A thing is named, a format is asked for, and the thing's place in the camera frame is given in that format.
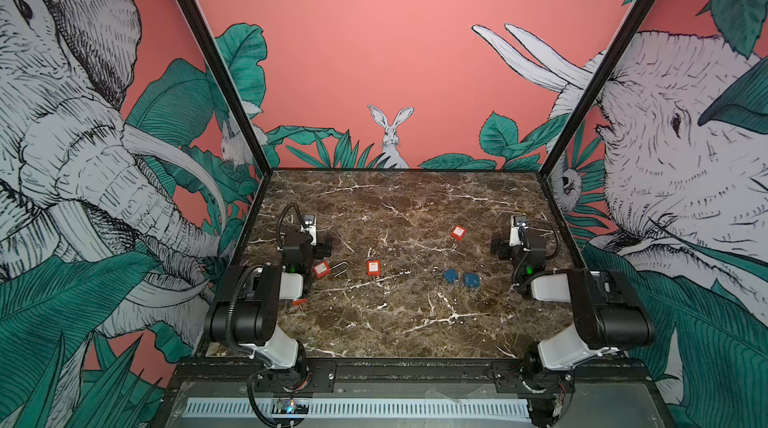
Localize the red padlock far right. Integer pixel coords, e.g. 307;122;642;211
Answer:
450;225;466;241

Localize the left black frame post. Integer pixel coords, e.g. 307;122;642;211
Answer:
176;0;272;175

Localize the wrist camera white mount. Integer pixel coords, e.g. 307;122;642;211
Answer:
509;215;528;247
300;214;317;245

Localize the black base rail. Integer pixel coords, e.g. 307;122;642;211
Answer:
168;357;651;397

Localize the black frame post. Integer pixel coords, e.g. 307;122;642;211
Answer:
538;0;656;178
176;0;272;175

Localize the red padlock centre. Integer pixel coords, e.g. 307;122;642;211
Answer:
366;260;381;277

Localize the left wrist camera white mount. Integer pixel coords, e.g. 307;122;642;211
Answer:
300;214;317;245

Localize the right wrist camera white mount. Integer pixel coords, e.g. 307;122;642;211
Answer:
509;215;528;247

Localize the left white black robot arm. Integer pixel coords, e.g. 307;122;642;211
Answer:
204;231;333;392

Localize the white slotted cable duct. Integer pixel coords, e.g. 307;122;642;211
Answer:
182;397;530;422

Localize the right black frame post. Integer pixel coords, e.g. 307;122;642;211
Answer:
538;0;656;178

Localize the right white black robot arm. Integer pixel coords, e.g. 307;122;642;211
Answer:
490;225;656;394

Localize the blue padlock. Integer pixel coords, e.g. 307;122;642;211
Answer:
443;269;459;283
463;273;480;288

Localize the red padlock open shackle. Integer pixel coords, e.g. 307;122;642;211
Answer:
312;261;349;279

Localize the left black corrugated cable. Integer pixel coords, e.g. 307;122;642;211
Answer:
275;202;308;249

